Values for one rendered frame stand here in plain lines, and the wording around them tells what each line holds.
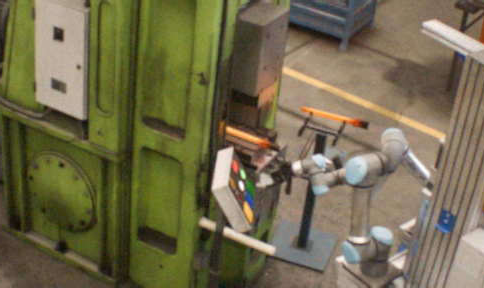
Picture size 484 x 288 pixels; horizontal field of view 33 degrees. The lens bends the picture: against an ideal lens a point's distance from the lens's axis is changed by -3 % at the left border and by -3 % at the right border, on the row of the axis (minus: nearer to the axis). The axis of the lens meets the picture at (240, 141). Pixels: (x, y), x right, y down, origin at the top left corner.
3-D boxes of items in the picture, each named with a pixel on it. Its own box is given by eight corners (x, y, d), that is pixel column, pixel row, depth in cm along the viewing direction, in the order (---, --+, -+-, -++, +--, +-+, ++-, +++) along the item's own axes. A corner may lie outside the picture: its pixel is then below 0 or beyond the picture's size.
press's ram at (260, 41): (287, 70, 461) (297, 3, 440) (255, 97, 432) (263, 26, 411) (221, 48, 477) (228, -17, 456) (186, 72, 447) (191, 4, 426)
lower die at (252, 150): (267, 149, 475) (269, 137, 470) (250, 165, 459) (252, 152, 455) (203, 125, 490) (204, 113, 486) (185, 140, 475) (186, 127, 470)
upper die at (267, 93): (274, 94, 456) (276, 79, 451) (257, 109, 441) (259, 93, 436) (208, 71, 471) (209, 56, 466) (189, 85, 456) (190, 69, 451)
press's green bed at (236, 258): (268, 264, 532) (277, 205, 507) (240, 296, 503) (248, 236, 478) (194, 232, 552) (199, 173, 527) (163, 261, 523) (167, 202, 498)
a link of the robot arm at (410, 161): (439, 216, 439) (376, 148, 423) (438, 200, 452) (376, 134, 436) (457, 204, 433) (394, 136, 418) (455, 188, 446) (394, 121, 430)
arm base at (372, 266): (394, 270, 409) (398, 255, 404) (374, 282, 400) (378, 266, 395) (373, 254, 418) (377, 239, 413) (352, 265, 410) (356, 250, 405)
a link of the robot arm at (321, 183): (338, 189, 412) (331, 167, 414) (320, 194, 407) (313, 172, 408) (330, 192, 419) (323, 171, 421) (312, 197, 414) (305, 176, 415)
